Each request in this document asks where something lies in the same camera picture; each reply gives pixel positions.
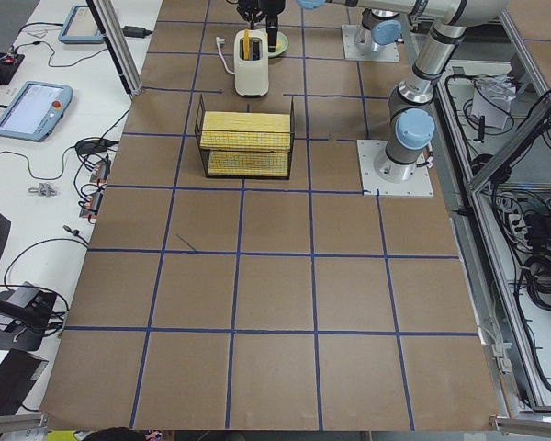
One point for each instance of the white crumpled paper box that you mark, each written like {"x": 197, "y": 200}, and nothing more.
{"x": 492, "y": 99}

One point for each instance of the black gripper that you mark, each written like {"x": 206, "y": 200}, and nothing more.
{"x": 251, "y": 5}

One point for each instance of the blue teach pendant near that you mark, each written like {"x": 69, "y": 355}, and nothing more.
{"x": 35, "y": 111}

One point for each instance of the aluminium frame post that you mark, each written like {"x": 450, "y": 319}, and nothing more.
{"x": 109, "y": 27}

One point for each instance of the yellow block in basket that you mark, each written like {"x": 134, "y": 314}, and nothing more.
{"x": 245, "y": 138}

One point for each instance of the blue teach pendant far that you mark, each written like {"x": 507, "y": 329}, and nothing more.
{"x": 80, "y": 27}

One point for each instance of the blue teach pendant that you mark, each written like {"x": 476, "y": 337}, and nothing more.
{"x": 80, "y": 27}
{"x": 35, "y": 111}

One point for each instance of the white two-slot toaster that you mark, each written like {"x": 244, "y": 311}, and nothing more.
{"x": 251, "y": 77}

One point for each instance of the black power adapter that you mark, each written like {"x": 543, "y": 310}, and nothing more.
{"x": 136, "y": 32}

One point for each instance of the light green plate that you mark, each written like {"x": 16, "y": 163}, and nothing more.
{"x": 281, "y": 45}

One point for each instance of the bread slice in toaster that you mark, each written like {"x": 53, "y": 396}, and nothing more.
{"x": 246, "y": 45}

